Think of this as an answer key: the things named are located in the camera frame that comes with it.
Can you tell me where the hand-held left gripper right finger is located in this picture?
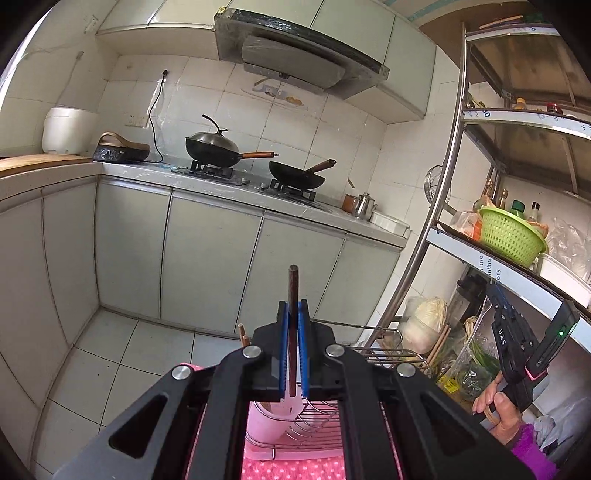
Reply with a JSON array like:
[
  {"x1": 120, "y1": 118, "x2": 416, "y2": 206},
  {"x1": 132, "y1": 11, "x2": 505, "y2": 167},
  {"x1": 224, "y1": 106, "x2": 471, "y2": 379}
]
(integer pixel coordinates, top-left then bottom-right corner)
[{"x1": 298, "y1": 299, "x2": 534, "y2": 480}]

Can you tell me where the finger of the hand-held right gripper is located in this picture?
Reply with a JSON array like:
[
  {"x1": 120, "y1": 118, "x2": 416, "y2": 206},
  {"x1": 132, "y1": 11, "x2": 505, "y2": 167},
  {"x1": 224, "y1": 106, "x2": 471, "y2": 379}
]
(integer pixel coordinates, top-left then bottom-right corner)
[{"x1": 486, "y1": 281, "x2": 514, "y2": 325}]

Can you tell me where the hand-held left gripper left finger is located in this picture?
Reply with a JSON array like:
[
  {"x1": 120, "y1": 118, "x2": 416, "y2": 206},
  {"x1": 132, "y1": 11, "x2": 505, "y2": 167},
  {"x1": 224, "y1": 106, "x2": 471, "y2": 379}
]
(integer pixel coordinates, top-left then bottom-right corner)
[{"x1": 53, "y1": 300, "x2": 294, "y2": 480}]

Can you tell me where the pink plastic cup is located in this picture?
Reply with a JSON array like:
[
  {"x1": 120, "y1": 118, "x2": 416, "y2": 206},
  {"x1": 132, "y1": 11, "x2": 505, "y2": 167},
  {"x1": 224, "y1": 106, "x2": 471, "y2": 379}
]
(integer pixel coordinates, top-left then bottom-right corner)
[{"x1": 252, "y1": 394, "x2": 306, "y2": 445}]

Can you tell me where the person's right forearm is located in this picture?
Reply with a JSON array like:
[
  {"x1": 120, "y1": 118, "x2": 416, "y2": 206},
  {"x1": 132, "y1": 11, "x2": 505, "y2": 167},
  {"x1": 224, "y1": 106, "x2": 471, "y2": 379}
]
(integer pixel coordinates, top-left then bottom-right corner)
[{"x1": 507, "y1": 421, "x2": 563, "y2": 480}]

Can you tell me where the person's right hand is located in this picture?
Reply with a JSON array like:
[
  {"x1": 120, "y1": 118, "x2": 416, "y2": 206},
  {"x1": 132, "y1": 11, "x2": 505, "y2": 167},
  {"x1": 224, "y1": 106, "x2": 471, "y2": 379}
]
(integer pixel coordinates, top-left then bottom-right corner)
[{"x1": 472, "y1": 373, "x2": 526, "y2": 448}]

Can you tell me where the black blender jar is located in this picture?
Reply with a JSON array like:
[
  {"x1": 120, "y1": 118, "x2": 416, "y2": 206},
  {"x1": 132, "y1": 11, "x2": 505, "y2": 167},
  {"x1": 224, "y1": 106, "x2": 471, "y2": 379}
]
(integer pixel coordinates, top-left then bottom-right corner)
[{"x1": 450, "y1": 274, "x2": 489, "y2": 320}]

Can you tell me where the plastic bag of greens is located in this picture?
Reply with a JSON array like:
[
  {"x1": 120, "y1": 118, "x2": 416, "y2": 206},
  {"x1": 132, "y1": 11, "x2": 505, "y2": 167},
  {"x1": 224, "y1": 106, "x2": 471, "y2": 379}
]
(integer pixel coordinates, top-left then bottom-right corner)
[{"x1": 450, "y1": 323, "x2": 506, "y2": 403}]

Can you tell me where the green plastic basket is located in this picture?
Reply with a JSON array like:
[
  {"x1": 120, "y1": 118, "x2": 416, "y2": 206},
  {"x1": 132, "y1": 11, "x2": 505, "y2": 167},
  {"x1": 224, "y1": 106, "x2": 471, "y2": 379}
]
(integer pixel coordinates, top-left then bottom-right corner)
[{"x1": 478, "y1": 205, "x2": 549, "y2": 269}]

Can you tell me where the white plastic box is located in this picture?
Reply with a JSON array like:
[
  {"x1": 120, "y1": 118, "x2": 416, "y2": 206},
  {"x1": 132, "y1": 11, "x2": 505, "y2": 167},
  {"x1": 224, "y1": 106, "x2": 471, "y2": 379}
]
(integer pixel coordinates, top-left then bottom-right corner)
[{"x1": 536, "y1": 251, "x2": 591, "y2": 309}]

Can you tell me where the napa cabbage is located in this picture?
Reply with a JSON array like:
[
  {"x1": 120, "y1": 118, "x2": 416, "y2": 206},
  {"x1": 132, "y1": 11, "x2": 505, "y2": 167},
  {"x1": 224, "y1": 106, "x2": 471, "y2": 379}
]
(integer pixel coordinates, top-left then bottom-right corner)
[{"x1": 399, "y1": 296, "x2": 450, "y2": 354}]

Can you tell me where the orange packet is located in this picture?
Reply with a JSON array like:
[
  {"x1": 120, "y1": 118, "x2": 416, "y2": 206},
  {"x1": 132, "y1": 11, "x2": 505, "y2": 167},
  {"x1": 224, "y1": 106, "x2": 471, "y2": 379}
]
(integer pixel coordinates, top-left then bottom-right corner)
[{"x1": 450, "y1": 210, "x2": 484, "y2": 241}]

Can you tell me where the white plastic bag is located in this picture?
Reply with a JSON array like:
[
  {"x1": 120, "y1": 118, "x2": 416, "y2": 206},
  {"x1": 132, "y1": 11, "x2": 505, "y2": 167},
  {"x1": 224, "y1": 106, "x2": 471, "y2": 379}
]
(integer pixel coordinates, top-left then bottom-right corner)
[{"x1": 536, "y1": 413, "x2": 585, "y2": 464}]

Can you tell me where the clear plastic bag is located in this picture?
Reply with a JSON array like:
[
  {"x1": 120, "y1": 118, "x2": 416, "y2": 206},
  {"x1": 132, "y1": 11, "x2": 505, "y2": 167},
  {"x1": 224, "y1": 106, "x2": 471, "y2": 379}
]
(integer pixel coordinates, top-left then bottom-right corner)
[{"x1": 547, "y1": 217, "x2": 591, "y2": 274}]

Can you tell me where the pink plastic drip tray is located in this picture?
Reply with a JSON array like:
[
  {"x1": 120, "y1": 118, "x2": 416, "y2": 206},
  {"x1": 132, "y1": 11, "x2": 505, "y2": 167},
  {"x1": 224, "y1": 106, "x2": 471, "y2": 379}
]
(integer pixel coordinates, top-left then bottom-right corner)
[{"x1": 245, "y1": 406, "x2": 348, "y2": 463}]

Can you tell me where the glass oil bottle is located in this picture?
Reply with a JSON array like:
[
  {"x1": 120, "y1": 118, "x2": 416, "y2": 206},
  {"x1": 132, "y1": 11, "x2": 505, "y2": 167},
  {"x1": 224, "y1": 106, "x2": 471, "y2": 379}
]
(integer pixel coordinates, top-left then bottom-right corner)
[{"x1": 473, "y1": 178, "x2": 497, "y2": 213}]

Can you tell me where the pink polka dot towel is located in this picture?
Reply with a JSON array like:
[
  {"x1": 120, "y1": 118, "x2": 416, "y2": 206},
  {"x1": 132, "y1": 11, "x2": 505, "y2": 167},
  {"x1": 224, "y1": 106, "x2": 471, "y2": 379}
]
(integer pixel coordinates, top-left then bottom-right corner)
[{"x1": 185, "y1": 362, "x2": 402, "y2": 480}]

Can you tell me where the grey kitchen base cabinet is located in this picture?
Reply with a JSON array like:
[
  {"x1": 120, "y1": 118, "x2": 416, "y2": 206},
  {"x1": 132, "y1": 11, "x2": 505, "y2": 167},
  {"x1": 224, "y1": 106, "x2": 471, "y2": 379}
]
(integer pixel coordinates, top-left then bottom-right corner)
[{"x1": 0, "y1": 161, "x2": 408, "y2": 398}]

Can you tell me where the white rectangular dish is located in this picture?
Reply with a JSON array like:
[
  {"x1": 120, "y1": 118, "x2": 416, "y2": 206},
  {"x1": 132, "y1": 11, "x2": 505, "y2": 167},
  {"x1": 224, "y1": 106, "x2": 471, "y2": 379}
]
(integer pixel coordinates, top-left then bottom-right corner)
[{"x1": 369, "y1": 210, "x2": 411, "y2": 234}]

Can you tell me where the metal shelf rack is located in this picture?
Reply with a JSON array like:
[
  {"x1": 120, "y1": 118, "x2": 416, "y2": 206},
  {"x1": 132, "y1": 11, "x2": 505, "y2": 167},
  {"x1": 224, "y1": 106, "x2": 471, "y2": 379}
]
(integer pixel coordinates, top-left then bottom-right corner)
[{"x1": 360, "y1": 21, "x2": 591, "y2": 352}]

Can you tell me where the steel kettle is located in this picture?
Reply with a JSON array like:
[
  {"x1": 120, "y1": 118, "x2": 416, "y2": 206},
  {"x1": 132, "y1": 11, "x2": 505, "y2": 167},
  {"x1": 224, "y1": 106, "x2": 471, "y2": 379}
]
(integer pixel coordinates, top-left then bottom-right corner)
[{"x1": 352, "y1": 191, "x2": 378, "y2": 220}]

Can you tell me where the gas stove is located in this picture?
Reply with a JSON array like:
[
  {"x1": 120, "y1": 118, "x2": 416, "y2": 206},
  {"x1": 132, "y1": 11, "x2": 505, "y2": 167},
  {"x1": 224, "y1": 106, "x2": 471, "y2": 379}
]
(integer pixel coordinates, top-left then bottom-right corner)
[{"x1": 172, "y1": 159, "x2": 334, "y2": 205}]

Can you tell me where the black wok with lid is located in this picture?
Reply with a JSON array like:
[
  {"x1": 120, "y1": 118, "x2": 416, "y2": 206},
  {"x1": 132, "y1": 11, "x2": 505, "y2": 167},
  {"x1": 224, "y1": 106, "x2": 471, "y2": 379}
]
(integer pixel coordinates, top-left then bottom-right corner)
[{"x1": 185, "y1": 114, "x2": 280, "y2": 169}]

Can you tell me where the range hood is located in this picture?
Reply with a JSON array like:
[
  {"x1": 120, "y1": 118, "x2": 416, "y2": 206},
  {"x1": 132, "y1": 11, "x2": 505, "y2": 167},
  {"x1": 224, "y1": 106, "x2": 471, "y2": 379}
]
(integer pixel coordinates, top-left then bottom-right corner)
[{"x1": 213, "y1": 7, "x2": 391, "y2": 100}]

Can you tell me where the white rice cooker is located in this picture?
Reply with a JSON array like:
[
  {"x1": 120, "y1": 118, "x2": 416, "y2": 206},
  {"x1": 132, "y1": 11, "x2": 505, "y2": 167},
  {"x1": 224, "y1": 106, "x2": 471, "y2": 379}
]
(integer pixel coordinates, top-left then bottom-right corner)
[{"x1": 41, "y1": 107, "x2": 99, "y2": 156}]

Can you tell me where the wooden cutting board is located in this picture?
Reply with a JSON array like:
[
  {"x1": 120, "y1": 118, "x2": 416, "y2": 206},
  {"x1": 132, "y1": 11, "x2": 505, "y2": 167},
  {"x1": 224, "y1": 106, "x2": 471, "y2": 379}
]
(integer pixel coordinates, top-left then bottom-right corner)
[{"x1": 0, "y1": 154, "x2": 94, "y2": 180}]

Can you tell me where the metal wire dish rack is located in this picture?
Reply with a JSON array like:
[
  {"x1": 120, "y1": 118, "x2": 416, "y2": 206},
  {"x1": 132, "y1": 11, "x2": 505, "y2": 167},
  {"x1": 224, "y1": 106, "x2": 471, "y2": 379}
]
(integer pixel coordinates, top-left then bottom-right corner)
[{"x1": 245, "y1": 316, "x2": 437, "y2": 462}]

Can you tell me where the black wok with wooden handle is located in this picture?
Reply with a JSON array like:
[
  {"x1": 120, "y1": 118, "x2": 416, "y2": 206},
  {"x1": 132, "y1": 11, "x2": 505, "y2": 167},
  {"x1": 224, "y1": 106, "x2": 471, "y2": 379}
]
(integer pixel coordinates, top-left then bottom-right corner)
[{"x1": 269, "y1": 158, "x2": 338, "y2": 191}]

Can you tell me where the black power cord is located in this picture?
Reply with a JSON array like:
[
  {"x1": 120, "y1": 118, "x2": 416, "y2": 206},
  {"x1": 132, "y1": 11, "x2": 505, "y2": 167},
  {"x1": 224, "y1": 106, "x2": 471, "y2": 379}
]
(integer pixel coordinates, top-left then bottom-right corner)
[{"x1": 147, "y1": 69, "x2": 170, "y2": 164}]

